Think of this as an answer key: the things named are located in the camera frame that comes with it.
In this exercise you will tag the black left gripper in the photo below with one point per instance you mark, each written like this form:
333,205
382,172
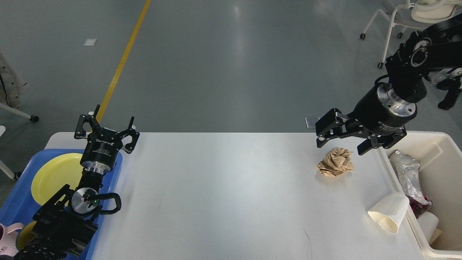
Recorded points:
102,147

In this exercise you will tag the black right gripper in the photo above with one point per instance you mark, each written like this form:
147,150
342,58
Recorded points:
379,117

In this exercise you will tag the brown paper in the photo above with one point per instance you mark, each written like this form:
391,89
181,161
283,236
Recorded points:
336,162

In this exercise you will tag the yellow plastic plate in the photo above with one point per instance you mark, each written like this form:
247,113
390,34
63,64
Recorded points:
54,174

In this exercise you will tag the aluminium foil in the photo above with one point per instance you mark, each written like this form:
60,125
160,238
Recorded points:
407,171

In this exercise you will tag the white paper cup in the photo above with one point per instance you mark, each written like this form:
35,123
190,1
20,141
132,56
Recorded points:
428,223
389,212

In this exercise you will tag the red foil snack wrapper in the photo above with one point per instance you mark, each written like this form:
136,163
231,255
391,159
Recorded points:
419,208

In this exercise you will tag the teal green mug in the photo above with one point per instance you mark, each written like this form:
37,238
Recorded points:
25,235

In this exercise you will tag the brown paper bag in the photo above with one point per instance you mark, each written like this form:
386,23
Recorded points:
436,234

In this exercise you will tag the pink mug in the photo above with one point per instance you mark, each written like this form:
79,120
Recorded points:
8,237

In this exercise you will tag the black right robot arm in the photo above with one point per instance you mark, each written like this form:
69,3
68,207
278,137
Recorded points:
436,49

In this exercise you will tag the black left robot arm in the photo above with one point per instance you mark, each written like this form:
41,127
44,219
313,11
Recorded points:
65,224

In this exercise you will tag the metal floor socket plate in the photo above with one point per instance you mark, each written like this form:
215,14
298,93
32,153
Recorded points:
311,122

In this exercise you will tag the white chair leg with caster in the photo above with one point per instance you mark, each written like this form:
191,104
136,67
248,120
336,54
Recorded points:
16,112

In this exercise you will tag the beige plastic bin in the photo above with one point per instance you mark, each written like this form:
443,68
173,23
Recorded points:
440,177

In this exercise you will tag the white polka-dot cloth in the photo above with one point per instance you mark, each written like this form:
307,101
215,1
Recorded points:
12,85

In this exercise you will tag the blue plastic tray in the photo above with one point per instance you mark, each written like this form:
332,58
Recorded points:
20,205

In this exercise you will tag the white rolling chair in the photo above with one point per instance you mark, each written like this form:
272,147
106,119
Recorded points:
415,14

